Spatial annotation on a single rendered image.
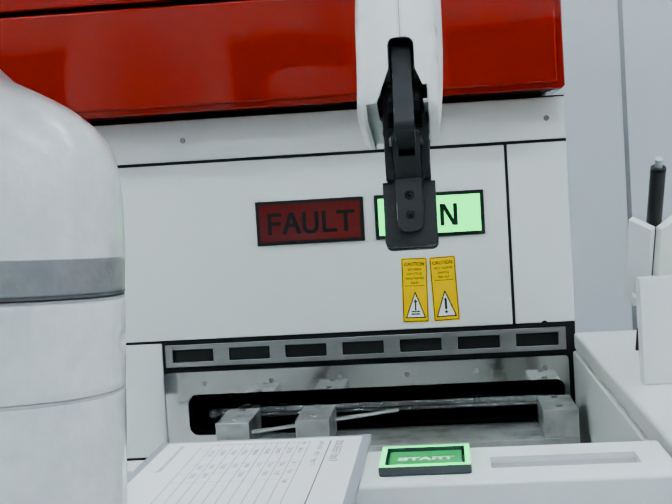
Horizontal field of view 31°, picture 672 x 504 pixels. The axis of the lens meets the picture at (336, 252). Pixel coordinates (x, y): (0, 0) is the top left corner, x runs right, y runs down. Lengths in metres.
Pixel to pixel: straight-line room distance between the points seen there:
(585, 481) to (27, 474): 0.39
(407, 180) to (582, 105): 2.11
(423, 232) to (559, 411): 0.51
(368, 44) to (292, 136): 0.62
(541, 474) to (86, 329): 0.37
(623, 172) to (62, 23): 1.74
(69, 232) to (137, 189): 0.94
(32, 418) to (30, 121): 0.10
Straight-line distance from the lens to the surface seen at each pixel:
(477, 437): 1.24
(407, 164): 0.74
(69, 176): 0.44
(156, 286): 1.38
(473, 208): 1.33
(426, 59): 0.73
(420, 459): 0.77
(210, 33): 1.32
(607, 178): 2.85
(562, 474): 0.74
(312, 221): 1.34
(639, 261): 1.02
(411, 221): 0.74
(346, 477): 0.74
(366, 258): 1.34
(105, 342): 0.45
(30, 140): 0.43
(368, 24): 0.74
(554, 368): 1.34
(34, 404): 0.43
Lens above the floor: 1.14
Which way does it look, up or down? 3 degrees down
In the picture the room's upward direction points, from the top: 3 degrees counter-clockwise
